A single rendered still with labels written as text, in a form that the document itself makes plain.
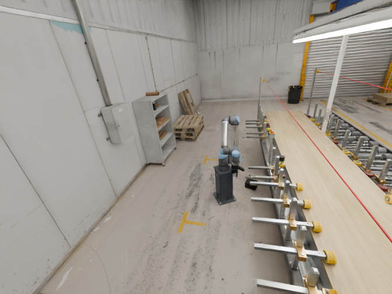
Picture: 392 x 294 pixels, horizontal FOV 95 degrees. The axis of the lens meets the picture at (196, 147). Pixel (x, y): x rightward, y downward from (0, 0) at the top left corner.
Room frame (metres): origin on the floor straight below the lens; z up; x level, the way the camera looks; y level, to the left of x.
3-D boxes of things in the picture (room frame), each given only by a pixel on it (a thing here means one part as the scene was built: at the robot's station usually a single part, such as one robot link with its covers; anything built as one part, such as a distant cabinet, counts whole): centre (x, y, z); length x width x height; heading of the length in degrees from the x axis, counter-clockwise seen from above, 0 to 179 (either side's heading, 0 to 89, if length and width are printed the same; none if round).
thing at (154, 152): (4.16, 0.89, 0.78); 0.90 x 0.45 x 1.55; 164
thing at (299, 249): (0.80, -0.67, 0.95); 0.14 x 0.06 x 0.05; 165
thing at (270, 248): (0.80, -0.60, 0.95); 0.50 x 0.04 x 0.04; 75
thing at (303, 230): (0.82, -0.67, 0.92); 0.04 x 0.04 x 0.48; 75
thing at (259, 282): (0.57, -0.47, 0.95); 0.37 x 0.03 x 0.03; 75
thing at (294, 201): (1.06, -0.74, 0.94); 0.04 x 0.04 x 0.48; 75
